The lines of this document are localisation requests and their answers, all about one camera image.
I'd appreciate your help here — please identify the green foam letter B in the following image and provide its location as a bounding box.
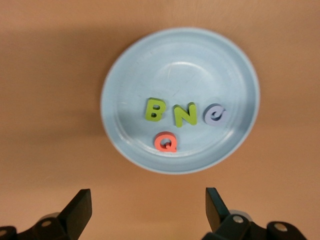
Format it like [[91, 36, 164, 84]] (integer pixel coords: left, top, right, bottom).
[[144, 97, 166, 123]]

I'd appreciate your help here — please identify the red foam letter Q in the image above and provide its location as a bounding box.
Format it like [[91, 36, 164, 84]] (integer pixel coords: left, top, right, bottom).
[[153, 131, 179, 153]]

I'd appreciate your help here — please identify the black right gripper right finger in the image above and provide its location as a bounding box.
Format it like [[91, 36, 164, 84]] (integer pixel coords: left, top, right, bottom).
[[201, 187, 307, 240]]

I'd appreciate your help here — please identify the blue foam letter G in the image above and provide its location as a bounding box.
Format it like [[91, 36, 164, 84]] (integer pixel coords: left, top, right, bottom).
[[203, 102, 229, 127]]

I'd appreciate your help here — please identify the brown table mat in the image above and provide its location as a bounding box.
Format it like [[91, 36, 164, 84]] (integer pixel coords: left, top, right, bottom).
[[0, 0, 320, 240]]

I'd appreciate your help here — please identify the blue plate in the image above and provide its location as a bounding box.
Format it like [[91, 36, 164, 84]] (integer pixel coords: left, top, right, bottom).
[[99, 26, 261, 175]]

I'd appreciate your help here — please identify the green foam letter N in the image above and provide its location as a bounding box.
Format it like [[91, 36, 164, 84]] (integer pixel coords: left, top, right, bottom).
[[173, 101, 198, 128]]

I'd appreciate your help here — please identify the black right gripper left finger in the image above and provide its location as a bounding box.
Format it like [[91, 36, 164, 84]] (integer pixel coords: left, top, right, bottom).
[[0, 188, 93, 240]]

